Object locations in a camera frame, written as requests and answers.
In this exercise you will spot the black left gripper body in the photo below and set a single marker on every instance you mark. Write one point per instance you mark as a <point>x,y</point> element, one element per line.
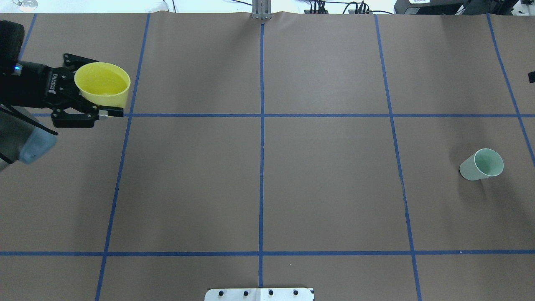
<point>34,83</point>

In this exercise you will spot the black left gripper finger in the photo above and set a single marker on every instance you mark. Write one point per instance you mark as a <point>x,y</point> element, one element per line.
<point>86,118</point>
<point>74,62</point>

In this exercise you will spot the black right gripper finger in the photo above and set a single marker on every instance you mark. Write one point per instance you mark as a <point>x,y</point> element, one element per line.
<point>531,77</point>

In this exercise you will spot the yellow plastic cup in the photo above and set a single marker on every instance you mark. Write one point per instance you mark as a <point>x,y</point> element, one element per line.
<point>103,84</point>

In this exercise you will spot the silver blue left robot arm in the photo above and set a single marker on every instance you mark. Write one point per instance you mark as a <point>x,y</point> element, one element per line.
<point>26,133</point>

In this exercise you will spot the light green plastic cup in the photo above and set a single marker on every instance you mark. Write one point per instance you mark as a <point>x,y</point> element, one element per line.
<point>483,164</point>

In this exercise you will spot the aluminium frame post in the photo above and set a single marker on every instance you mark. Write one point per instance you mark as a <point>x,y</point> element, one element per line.
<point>261,9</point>

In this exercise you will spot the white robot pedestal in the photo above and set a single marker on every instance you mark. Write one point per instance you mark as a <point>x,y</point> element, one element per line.
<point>260,294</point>

